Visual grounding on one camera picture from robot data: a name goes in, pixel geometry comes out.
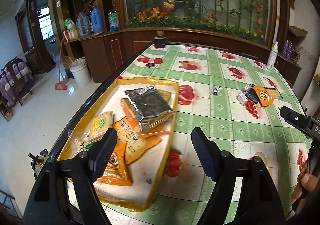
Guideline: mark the red broom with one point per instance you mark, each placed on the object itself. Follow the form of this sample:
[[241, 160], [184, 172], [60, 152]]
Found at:
[[60, 86]]

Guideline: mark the operator right hand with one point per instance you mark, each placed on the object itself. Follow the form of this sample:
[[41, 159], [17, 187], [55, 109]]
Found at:
[[304, 181]]

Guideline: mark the white plastic bucket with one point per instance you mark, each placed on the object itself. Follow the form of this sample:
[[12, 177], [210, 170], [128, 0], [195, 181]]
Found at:
[[80, 71]]

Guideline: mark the cracker pack green ends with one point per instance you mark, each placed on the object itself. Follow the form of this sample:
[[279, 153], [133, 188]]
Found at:
[[100, 125]]

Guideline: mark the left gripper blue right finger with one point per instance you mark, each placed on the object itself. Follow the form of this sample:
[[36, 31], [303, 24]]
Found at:
[[204, 150]]

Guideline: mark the small dark jar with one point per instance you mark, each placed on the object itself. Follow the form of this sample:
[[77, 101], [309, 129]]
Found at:
[[159, 40]]

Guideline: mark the wooden sofa with cushions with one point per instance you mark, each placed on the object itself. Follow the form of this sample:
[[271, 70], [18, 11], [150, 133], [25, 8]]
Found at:
[[16, 81]]

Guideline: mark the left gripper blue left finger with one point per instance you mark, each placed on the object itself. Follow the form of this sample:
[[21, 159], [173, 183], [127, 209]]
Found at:
[[100, 153]]

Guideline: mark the orange cartoon snack pack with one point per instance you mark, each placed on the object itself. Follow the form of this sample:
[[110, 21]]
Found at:
[[116, 171]]

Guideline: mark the dark green snack pack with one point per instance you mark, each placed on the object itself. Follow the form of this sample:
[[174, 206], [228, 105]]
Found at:
[[251, 95]]

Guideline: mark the small white patterned box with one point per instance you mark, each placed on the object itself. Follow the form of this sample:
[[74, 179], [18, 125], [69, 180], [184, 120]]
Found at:
[[242, 99]]

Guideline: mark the large silver foil snack bag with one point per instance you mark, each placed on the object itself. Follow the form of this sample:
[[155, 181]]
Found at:
[[146, 108]]

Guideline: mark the grey thermos jug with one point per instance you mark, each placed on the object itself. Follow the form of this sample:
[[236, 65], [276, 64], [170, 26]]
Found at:
[[82, 23]]

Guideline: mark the orange snack bag with text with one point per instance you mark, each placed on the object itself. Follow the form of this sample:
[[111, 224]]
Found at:
[[135, 147]]

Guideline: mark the orange triangular snack pack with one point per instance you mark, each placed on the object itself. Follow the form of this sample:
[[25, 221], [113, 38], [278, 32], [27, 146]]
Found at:
[[264, 98]]

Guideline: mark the green white bag on shelf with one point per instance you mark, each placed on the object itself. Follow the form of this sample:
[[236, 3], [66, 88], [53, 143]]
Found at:
[[69, 24]]

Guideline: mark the small dark bottle cap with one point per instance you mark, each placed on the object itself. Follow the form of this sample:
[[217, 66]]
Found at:
[[150, 65]]

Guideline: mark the small foil candy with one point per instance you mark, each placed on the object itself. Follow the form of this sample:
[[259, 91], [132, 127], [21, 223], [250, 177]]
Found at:
[[216, 90]]

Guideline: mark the blue thermos jug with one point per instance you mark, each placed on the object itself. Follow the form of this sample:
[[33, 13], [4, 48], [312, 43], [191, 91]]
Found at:
[[96, 20]]

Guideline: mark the white spray bottle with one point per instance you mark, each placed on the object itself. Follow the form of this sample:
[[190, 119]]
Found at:
[[272, 57]]

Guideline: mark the blue green bag on shelf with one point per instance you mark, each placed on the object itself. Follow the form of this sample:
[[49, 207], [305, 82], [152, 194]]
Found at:
[[113, 20]]

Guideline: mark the yellow cardboard tray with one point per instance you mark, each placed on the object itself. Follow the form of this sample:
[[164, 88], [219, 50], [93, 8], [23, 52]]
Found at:
[[136, 165]]

